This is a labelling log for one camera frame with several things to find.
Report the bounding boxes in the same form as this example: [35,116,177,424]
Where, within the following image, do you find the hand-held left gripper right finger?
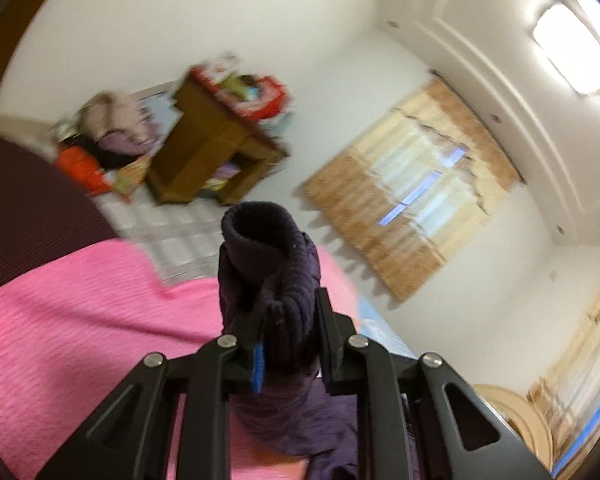
[315,287,554,480]

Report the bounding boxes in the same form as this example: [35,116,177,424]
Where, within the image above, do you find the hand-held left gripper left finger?
[35,307,268,480]

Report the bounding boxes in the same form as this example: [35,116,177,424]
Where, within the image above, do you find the purple padded jacket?
[219,201,411,480]

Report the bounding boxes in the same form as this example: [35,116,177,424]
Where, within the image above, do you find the pile of clothes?
[50,91,157,171]

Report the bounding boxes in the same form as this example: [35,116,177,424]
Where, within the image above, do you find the pink knitted blanket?
[0,239,361,480]

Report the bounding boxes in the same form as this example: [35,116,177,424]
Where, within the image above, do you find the beige patterned curtain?
[527,255,600,476]
[300,77,523,303]

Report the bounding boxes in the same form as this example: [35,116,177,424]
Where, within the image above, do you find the round beige bed headboard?
[472,384,556,471]

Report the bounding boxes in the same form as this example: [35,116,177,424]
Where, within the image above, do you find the brown wooden cabinet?
[145,72,288,207]

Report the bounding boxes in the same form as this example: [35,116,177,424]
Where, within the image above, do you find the red and white boxes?
[190,52,292,122]

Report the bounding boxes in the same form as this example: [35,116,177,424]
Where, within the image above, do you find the orange bag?
[55,145,112,197]

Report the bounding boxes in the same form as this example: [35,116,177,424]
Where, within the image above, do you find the dark maroon ribbed cloth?
[0,135,117,301]

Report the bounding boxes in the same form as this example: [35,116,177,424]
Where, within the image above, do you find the rectangular ceiling lamp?
[532,2,600,95]

